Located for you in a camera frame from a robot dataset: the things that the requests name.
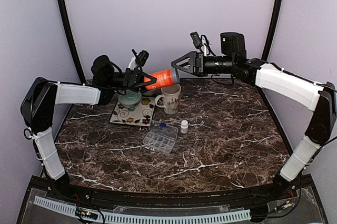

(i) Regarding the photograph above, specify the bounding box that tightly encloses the small white pill bottle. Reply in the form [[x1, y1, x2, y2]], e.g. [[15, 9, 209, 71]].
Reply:
[[180, 120, 189, 134]]

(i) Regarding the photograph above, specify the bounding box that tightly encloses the white slotted cable duct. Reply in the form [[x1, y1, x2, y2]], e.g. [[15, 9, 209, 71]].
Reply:
[[33, 196, 251, 223]]

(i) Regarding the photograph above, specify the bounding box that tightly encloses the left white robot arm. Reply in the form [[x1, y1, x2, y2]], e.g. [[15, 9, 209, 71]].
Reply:
[[21, 51, 156, 180]]

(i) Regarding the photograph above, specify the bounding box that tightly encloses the light green ceramic bowl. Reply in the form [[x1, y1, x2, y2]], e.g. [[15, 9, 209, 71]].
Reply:
[[118, 90, 142, 111]]

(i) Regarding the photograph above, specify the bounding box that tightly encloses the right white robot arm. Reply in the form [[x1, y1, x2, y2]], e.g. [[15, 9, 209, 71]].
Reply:
[[171, 32, 336, 200]]

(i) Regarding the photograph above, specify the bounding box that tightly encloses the black frame post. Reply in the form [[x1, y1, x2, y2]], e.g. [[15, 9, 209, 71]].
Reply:
[[57, 0, 86, 84], [261, 0, 282, 60]]

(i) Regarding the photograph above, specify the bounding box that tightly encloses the blue striped ceramic bowl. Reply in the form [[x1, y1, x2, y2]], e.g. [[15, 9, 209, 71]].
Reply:
[[142, 89, 157, 97]]

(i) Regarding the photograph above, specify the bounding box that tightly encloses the floral rectangular ceramic plate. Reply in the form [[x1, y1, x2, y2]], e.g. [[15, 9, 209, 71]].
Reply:
[[110, 97, 155, 127]]

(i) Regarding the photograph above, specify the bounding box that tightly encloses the orange pill bottle grey cap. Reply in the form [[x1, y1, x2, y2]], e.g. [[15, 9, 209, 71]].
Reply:
[[145, 68, 180, 90]]

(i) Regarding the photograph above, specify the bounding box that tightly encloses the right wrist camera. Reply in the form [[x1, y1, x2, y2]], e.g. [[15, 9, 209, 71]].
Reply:
[[190, 32, 212, 56]]

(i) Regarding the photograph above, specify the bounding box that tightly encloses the right black frame post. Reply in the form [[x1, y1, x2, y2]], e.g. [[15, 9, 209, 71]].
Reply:
[[261, 0, 282, 60]]

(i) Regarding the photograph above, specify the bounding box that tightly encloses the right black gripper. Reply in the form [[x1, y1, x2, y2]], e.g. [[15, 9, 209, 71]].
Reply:
[[172, 50, 236, 77]]

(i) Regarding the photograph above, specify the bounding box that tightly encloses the left black frame post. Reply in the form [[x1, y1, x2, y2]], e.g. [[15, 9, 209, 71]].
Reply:
[[57, 0, 86, 84]]

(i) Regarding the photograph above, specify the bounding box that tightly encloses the cream ceramic mug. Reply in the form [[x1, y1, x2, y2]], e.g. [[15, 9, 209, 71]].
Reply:
[[154, 84, 181, 114]]

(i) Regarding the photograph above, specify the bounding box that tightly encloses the clear plastic pill organizer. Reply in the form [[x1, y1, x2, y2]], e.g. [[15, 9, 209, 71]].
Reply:
[[143, 120, 178, 154]]

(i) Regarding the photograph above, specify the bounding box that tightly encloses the black front rail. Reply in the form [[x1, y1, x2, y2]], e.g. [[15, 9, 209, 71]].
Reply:
[[44, 181, 290, 209]]

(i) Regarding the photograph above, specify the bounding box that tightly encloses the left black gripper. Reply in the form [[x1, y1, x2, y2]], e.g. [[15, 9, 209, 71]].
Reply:
[[106, 68, 161, 93]]

